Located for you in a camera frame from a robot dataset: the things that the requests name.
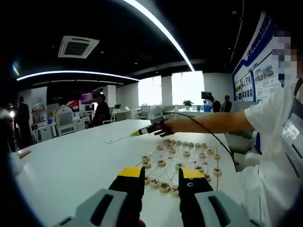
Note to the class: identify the tan rolled mat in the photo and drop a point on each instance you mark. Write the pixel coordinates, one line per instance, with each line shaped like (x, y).
(24, 154)

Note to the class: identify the person's white shirt torso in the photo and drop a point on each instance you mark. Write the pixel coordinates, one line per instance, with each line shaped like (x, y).
(265, 189)

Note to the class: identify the potted green plant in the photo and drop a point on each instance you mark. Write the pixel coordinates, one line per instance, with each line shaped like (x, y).
(117, 107)
(188, 104)

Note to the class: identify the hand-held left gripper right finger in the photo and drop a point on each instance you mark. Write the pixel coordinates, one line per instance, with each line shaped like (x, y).
(201, 208)

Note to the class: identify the white office table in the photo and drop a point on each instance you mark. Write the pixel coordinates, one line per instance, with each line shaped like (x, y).
(187, 112)

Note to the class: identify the blue plastic bin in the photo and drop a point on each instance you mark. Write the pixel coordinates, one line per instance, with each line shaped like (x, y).
(207, 108)

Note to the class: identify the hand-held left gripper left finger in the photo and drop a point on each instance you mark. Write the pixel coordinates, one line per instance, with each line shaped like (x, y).
(90, 212)

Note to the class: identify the set of arranged chess pieces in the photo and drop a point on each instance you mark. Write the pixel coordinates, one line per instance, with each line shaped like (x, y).
(161, 163)

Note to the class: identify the white gaming chair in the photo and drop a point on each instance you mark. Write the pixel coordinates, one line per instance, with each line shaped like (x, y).
(65, 121)

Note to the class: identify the dark monitor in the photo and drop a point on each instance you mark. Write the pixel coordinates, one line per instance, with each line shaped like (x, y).
(206, 95)

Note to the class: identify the clear grid chessboard sheet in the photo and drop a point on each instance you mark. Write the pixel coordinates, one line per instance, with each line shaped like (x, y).
(187, 163)

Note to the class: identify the clear plastic strip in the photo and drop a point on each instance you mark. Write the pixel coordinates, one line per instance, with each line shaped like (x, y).
(109, 141)

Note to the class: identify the grey mesh office chair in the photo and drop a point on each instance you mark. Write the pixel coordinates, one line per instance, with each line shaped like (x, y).
(145, 111)

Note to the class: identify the grey chest-worn device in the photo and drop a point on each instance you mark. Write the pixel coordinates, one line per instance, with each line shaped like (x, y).
(293, 132)

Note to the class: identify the person's left hand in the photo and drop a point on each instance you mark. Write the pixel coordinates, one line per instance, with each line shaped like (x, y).
(142, 224)

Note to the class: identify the white display cabinet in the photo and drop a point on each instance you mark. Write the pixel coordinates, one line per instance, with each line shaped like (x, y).
(39, 106)

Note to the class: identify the ceiling air conditioner vent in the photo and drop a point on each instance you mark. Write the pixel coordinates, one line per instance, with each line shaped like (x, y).
(78, 47)

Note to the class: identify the person's right hand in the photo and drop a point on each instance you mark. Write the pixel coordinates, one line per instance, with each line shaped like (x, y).
(166, 128)

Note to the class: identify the blue white wall poster board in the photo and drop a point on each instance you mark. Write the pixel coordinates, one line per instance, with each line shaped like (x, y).
(255, 78)

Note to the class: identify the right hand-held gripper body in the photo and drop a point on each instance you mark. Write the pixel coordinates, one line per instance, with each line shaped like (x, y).
(158, 116)

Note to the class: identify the purple lit screen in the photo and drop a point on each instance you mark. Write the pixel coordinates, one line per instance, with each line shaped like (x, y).
(88, 98)

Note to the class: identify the long curved ceiling light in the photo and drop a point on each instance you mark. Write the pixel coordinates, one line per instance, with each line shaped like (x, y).
(190, 63)
(71, 72)

